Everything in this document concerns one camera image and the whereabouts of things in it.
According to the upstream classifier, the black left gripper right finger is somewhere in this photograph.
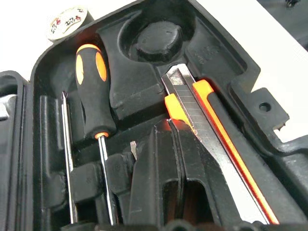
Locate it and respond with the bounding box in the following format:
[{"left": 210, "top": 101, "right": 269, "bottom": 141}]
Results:
[{"left": 169, "top": 119, "right": 242, "bottom": 226}]

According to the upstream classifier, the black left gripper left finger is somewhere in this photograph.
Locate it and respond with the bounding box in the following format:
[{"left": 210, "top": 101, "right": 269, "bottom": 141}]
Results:
[{"left": 128, "top": 119, "right": 185, "bottom": 226}]

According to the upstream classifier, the orange black utility knife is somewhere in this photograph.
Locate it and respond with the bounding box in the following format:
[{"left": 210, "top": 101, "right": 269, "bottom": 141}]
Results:
[{"left": 161, "top": 63, "right": 306, "bottom": 226}]

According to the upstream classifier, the large orange black screwdriver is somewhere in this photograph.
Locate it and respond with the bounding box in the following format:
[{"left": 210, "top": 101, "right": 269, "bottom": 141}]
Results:
[{"left": 61, "top": 90, "right": 78, "bottom": 225}]

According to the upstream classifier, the small orange black screwdriver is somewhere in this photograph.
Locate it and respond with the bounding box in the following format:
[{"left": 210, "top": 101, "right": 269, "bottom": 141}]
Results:
[{"left": 75, "top": 43, "right": 118, "bottom": 226}]

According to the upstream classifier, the black tool case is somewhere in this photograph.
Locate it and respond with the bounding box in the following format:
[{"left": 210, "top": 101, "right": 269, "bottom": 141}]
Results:
[{"left": 0, "top": 0, "right": 308, "bottom": 231}]

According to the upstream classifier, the black electrical tape roll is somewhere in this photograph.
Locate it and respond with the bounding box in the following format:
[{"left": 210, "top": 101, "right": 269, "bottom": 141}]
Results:
[{"left": 45, "top": 5, "right": 95, "bottom": 45}]

